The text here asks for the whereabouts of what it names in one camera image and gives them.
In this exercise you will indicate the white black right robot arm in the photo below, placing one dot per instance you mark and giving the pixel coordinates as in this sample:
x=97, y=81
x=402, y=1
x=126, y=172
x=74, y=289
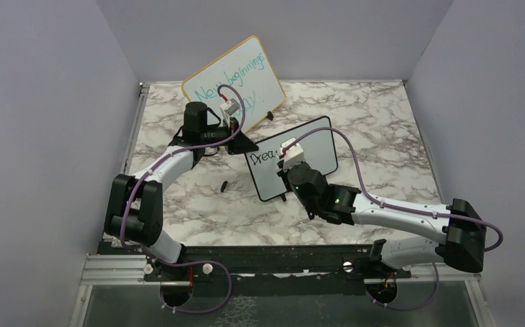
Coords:
x=452, y=234

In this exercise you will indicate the black yellow-board stand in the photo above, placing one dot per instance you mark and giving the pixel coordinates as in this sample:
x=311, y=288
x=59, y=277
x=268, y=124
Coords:
x=270, y=115

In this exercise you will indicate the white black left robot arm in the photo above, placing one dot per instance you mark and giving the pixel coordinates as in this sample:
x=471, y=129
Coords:
x=135, y=209

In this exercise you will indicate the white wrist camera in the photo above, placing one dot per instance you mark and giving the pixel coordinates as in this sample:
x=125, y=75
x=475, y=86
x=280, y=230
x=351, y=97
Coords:
x=228, y=108
x=290, y=154

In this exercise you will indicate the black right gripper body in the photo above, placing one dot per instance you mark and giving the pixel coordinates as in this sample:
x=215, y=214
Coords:
x=310, y=208

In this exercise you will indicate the aluminium side rail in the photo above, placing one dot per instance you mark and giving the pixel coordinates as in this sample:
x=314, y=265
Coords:
x=130, y=145

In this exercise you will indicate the black aluminium front base frame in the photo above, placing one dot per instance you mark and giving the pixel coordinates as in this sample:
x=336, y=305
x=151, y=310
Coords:
x=216, y=272

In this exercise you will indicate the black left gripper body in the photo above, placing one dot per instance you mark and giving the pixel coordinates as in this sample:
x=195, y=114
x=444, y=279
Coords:
x=221, y=133

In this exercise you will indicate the yellow framed whiteboard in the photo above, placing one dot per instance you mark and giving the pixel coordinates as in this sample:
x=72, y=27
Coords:
x=246, y=68

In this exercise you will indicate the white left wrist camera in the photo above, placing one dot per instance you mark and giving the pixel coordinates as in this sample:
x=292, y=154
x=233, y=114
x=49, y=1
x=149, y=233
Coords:
x=228, y=108

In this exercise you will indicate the black framed whiteboard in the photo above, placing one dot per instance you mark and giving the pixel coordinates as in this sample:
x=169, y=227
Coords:
x=319, y=152

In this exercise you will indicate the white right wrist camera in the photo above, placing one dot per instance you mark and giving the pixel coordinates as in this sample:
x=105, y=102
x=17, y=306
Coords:
x=290, y=154

